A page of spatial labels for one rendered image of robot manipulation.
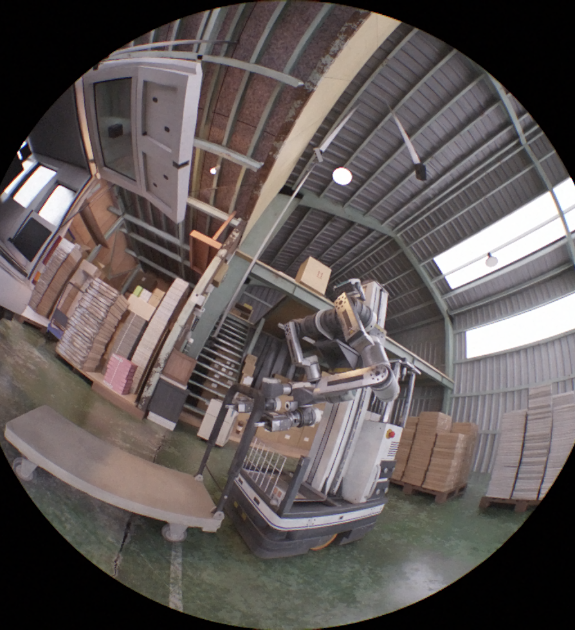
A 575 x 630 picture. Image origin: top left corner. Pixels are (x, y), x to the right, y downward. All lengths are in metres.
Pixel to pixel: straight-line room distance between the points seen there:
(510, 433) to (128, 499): 3.23
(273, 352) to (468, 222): 7.28
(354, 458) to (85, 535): 1.31
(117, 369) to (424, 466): 3.89
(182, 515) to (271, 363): 5.88
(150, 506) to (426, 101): 6.04
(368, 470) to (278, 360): 5.61
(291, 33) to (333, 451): 3.02
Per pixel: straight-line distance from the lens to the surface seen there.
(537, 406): 3.07
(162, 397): 2.54
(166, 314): 2.99
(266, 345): 6.49
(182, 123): 1.30
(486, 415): 7.55
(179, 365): 2.51
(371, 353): 0.83
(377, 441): 1.26
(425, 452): 3.22
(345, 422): 1.21
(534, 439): 3.04
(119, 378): 2.65
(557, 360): 7.57
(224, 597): 0.91
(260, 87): 2.42
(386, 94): 5.06
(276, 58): 2.36
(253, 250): 4.08
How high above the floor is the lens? 0.73
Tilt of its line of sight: 24 degrees up
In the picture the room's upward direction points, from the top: 21 degrees clockwise
